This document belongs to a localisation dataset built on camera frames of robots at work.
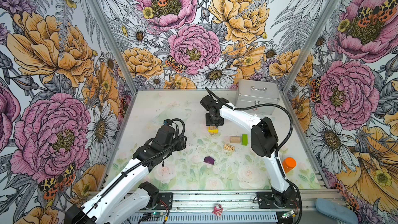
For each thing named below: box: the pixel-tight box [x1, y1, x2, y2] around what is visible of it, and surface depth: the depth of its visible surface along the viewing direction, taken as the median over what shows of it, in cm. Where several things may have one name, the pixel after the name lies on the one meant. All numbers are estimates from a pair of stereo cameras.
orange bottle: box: [282, 156, 297, 174], surface depth 79 cm
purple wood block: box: [203, 156, 215, 165], surface depth 89 cm
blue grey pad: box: [315, 198, 359, 224], surface depth 71 cm
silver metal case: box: [235, 79, 280, 116], surface depth 103 cm
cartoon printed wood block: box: [223, 144, 235, 152], surface depth 93 cm
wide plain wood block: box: [229, 135, 241, 144], surface depth 95 cm
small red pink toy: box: [212, 204, 224, 218], surface depth 70 cm
